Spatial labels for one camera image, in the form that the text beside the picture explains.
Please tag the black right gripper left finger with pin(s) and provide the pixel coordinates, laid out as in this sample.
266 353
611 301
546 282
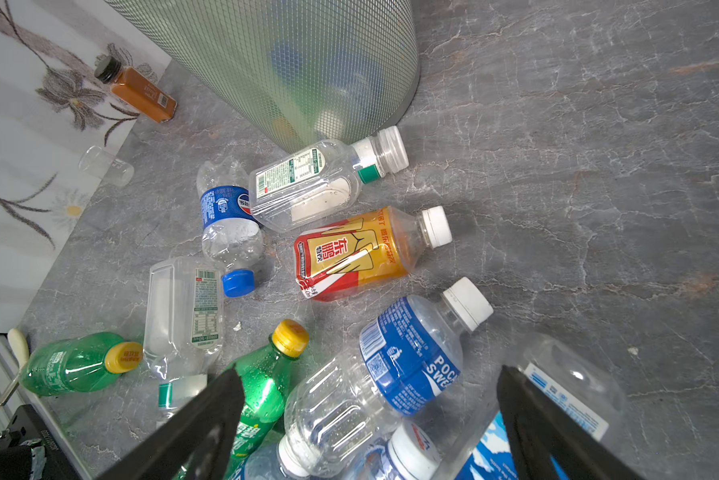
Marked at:
200 437

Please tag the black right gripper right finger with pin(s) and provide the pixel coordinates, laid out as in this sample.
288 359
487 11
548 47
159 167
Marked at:
545 441

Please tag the light blue label water bottle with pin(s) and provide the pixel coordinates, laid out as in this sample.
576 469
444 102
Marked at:
586 393

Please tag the green sprite bottle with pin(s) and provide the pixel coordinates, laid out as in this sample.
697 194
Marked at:
265 374
80 365

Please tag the clear bottle green band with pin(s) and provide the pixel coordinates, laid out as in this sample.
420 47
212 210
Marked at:
183 292

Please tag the Pocari Sweat bottle white cap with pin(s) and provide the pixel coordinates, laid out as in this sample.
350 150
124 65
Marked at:
400 362

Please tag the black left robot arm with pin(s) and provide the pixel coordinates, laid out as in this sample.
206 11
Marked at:
29 450

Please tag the mesh waste bin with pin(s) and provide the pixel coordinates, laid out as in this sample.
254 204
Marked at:
300 71

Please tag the blue label bottle white cap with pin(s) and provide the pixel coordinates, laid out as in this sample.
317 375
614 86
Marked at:
408 454

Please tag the cream plastic spoon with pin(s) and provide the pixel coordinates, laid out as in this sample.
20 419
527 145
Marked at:
20 350

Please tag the Pepsi water bottle blue cap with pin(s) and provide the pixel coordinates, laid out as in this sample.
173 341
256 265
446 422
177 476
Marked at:
232 239

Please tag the orange red drink bottle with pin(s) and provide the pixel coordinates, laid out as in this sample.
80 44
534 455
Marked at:
342 258

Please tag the clear bottle green white label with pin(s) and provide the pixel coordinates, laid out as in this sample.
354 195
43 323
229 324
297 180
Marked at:
322 179

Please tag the clear plastic measuring cup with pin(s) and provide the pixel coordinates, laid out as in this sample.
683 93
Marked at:
106 167

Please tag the orange spice jar black lid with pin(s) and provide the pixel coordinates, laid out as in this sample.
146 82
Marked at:
136 90

